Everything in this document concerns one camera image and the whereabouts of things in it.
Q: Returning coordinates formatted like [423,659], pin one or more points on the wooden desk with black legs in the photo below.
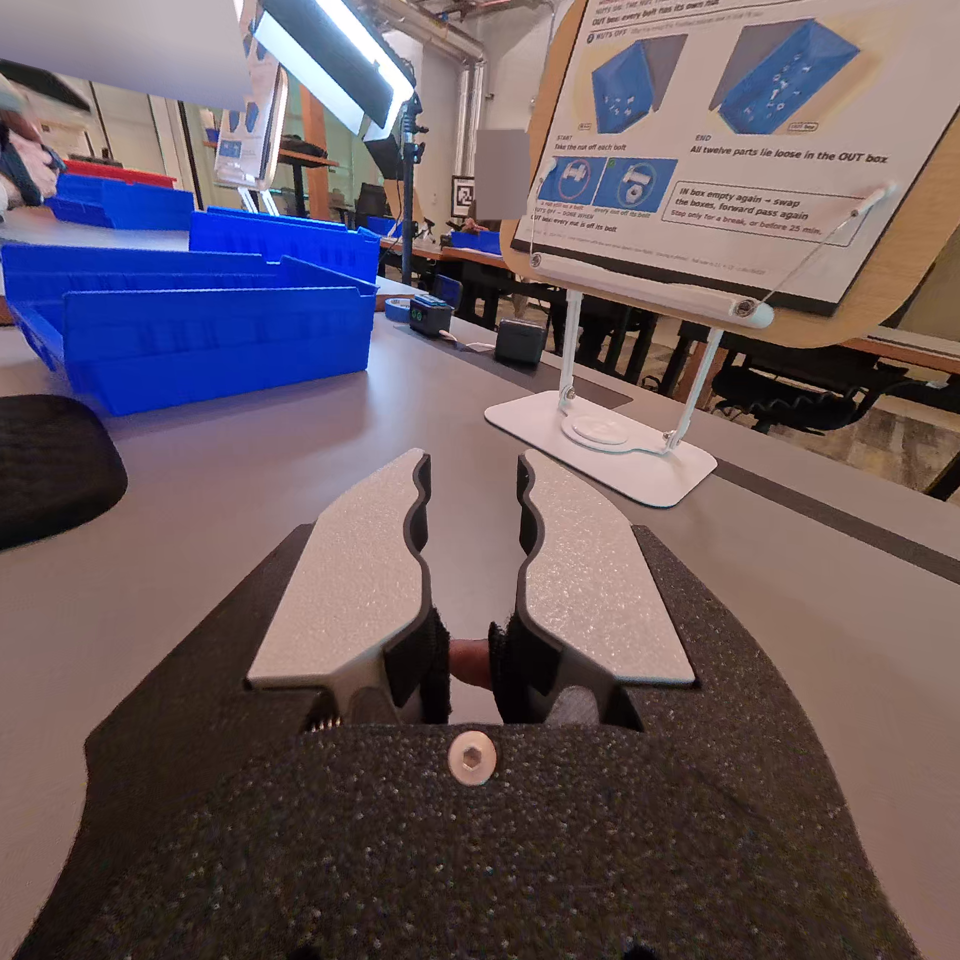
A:
[915,352]

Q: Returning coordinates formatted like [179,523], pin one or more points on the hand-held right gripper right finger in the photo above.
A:
[600,592]

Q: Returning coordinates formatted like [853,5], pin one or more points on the person's right hand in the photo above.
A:
[471,660]

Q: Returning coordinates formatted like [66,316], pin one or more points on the dark grey case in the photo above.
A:
[519,343]

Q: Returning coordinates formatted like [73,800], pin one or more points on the printed marker sign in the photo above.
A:
[465,196]

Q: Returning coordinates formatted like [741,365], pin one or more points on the row of small blue bins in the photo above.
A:
[476,241]

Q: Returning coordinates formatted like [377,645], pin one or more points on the black battery charger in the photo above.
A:
[431,316]

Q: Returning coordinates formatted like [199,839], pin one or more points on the instruction sheet on stand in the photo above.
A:
[251,135]

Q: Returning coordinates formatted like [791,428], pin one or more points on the studio light panel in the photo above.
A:
[330,60]

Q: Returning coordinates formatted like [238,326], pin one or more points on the wooden display board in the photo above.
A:
[900,255]

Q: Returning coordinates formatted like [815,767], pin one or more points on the red plastic bin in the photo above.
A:
[120,171]

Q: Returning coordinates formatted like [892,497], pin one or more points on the black wrist rest pad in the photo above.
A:
[52,472]

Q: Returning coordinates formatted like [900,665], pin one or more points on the blue tape roll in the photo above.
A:
[394,309]

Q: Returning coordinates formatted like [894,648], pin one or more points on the black office chair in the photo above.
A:
[795,394]

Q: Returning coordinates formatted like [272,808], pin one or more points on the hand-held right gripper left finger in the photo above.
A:
[345,585]

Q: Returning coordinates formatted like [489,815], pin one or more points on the blue plastic bin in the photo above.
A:
[285,240]
[210,352]
[127,202]

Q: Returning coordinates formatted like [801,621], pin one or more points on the wood-top desk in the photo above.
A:
[420,251]

